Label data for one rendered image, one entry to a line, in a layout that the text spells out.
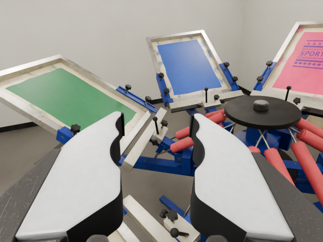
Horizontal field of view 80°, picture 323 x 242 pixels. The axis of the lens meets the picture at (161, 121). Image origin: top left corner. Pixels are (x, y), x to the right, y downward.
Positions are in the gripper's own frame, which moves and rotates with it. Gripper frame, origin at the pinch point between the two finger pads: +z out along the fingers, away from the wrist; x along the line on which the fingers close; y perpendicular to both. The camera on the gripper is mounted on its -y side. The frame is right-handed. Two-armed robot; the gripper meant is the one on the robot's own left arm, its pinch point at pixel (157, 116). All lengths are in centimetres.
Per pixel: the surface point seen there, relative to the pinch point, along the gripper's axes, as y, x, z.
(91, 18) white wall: 4, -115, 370
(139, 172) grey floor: 172, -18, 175
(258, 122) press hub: 30, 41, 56
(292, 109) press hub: 28, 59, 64
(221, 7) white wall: -23, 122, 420
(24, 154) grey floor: 198, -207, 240
